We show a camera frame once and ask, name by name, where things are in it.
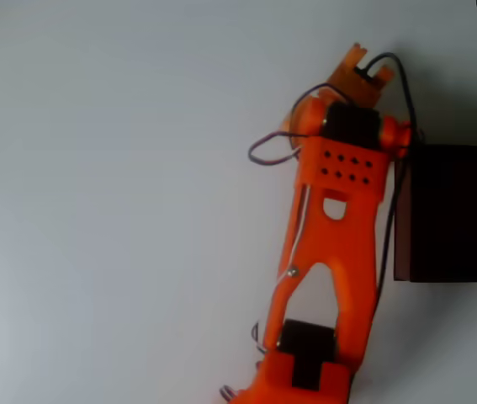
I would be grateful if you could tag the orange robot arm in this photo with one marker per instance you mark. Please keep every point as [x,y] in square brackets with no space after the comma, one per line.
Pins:
[339,235]

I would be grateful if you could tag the dark red box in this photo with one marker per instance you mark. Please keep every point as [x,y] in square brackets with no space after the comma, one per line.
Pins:
[457,214]

